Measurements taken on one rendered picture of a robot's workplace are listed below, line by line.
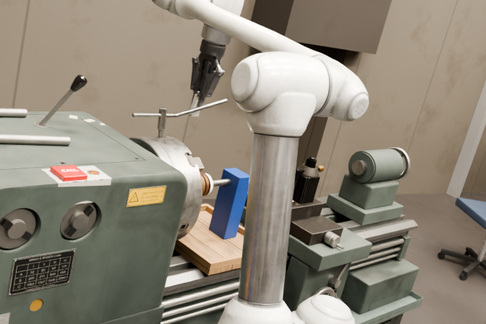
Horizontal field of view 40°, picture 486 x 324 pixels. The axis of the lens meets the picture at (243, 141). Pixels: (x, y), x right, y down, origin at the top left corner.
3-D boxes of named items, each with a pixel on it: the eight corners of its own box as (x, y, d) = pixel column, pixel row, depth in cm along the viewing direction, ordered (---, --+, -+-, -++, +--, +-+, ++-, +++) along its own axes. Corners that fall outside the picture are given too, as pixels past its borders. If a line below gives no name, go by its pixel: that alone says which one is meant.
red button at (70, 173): (62, 185, 141) (64, 176, 141) (48, 174, 145) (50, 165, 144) (87, 183, 145) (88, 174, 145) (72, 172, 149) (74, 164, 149)
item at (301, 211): (283, 222, 226) (286, 209, 224) (262, 210, 232) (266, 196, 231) (320, 215, 241) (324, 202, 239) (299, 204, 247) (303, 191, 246)
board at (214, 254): (207, 275, 200) (210, 264, 198) (139, 223, 223) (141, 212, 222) (274, 259, 221) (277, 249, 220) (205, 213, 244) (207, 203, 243)
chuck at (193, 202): (173, 258, 185) (184, 147, 181) (108, 228, 207) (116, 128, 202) (197, 253, 192) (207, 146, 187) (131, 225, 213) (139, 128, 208)
